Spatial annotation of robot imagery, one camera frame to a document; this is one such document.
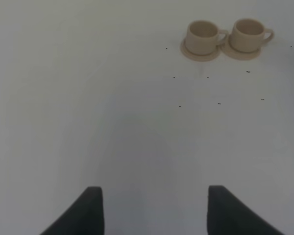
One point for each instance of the beige cup saucer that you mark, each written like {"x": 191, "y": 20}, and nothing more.
{"x": 199, "y": 58}
{"x": 229, "y": 51}

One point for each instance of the beige left cup saucer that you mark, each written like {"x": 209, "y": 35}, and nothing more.
{"x": 199, "y": 58}

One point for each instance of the beige teacup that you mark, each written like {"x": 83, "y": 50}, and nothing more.
{"x": 249, "y": 35}
{"x": 203, "y": 37}

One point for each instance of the beige right teacup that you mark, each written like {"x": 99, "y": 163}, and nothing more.
{"x": 249, "y": 35}

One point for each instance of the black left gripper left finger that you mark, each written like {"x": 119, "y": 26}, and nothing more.
{"x": 84, "y": 217}

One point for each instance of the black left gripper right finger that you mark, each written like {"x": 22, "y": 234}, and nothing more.
{"x": 227, "y": 215}

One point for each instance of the beige left teacup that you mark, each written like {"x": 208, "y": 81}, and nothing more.
{"x": 203, "y": 37}

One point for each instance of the beige right cup saucer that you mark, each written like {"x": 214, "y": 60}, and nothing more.
{"x": 229, "y": 51}

